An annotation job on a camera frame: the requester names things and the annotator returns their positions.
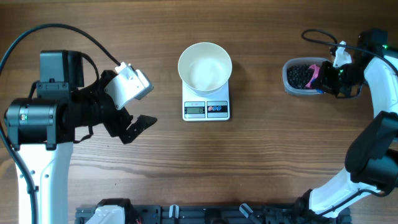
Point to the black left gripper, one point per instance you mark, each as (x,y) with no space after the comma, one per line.
(119,126)

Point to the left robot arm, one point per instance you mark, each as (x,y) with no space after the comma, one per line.
(41,127)

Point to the clear plastic container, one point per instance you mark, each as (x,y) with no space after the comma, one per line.
(300,61)

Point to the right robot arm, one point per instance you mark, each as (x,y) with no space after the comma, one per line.
(370,164)

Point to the pink scoop with blue handle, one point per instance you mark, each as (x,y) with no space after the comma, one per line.
(316,70)

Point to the white bowl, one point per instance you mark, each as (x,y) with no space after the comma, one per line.
(204,67)

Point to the white digital kitchen scale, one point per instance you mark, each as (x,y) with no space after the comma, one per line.
(209,107)

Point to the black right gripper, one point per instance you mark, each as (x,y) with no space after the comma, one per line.
(325,79)

